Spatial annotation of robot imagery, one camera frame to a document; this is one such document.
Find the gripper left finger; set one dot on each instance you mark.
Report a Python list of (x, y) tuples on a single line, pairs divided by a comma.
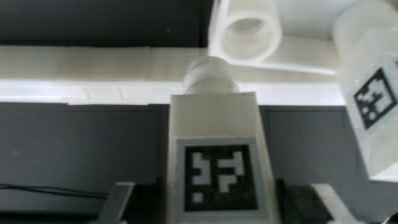
[(116, 203)]

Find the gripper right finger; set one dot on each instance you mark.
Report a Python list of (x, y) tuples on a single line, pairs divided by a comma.
[(334, 205)]

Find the white chair leg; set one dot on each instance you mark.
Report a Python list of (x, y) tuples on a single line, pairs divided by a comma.
[(221, 187), (366, 41)]

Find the white chair seat part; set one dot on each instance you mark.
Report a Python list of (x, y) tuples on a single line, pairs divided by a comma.
[(272, 34)]

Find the white U-shaped fence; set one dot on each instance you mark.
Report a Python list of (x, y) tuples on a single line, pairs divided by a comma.
[(80, 75)]

